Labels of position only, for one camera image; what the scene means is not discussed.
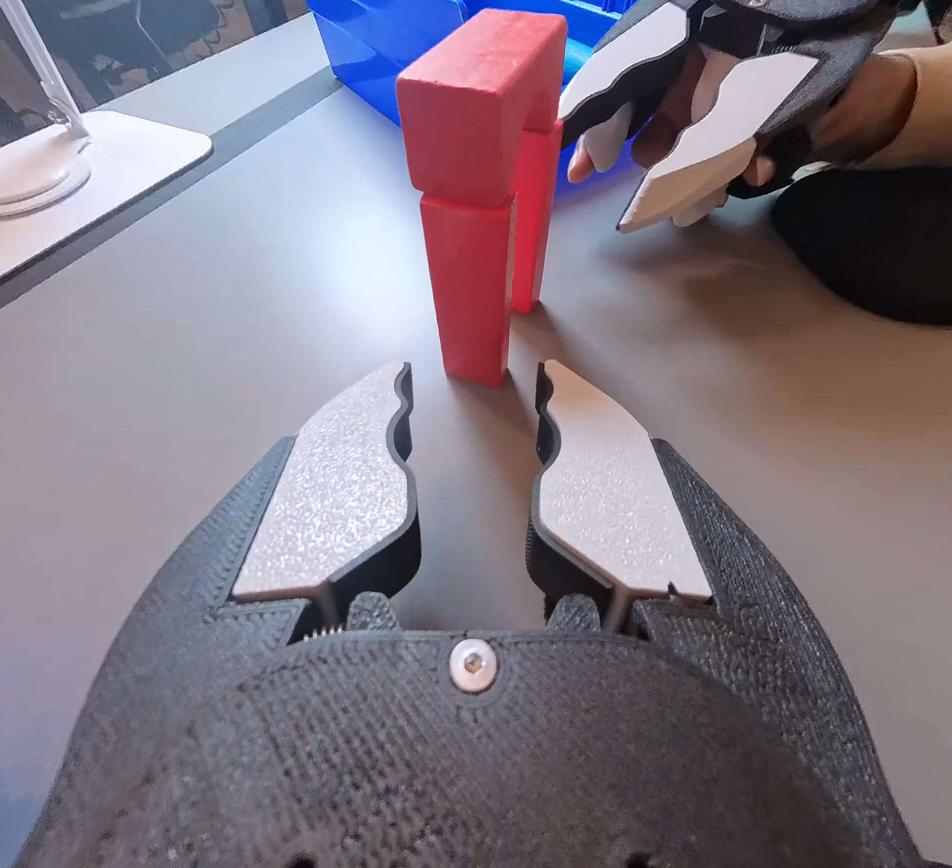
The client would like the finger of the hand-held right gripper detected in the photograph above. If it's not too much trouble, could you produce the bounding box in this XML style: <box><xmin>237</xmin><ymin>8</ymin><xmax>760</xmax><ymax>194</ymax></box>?
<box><xmin>558</xmin><ymin>1</ymin><xmax>704</xmax><ymax>140</ymax></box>
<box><xmin>616</xmin><ymin>55</ymin><xmax>819</xmax><ymax>235</ymax></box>

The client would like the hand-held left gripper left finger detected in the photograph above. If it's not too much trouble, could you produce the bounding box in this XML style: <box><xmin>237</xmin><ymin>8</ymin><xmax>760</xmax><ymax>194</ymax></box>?
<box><xmin>232</xmin><ymin>362</ymin><xmax>423</xmax><ymax>620</ymax></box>

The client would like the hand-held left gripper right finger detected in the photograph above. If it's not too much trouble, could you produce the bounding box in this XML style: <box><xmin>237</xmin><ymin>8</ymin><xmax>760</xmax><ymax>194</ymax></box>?
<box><xmin>526</xmin><ymin>359</ymin><xmax>715</xmax><ymax>632</ymax></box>

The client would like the red arch wooden block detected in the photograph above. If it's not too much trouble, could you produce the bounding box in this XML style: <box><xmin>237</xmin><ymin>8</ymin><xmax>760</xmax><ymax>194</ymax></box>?
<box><xmin>396</xmin><ymin>8</ymin><xmax>568</xmax><ymax>203</ymax></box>

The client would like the red rectangular wooden block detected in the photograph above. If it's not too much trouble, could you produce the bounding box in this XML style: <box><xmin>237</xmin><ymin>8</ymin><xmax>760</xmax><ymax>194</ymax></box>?
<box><xmin>512</xmin><ymin>120</ymin><xmax>564</xmax><ymax>313</ymax></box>
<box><xmin>420</xmin><ymin>192</ymin><xmax>518</xmax><ymax>387</ymax></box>

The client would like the person's right forearm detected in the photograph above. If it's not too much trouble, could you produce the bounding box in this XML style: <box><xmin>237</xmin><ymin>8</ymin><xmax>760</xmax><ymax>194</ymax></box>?
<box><xmin>896</xmin><ymin>48</ymin><xmax>952</xmax><ymax>170</ymax></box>

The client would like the person's right hand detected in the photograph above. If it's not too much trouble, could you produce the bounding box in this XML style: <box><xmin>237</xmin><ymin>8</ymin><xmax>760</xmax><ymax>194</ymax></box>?
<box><xmin>569</xmin><ymin>50</ymin><xmax>923</xmax><ymax>186</ymax></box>

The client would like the black wrist rest pad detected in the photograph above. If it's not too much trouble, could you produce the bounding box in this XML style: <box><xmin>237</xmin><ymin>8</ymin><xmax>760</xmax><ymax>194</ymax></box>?
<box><xmin>773</xmin><ymin>169</ymin><xmax>952</xmax><ymax>326</ymax></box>

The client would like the white lamp base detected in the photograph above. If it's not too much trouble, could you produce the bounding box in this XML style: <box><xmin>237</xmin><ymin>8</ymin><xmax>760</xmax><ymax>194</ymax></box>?
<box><xmin>0</xmin><ymin>0</ymin><xmax>214</xmax><ymax>283</ymax></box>

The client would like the black office chair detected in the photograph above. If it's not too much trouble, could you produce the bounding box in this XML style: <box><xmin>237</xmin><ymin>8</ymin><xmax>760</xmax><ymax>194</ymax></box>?
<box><xmin>70</xmin><ymin>0</ymin><xmax>224</xmax><ymax>80</ymax></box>

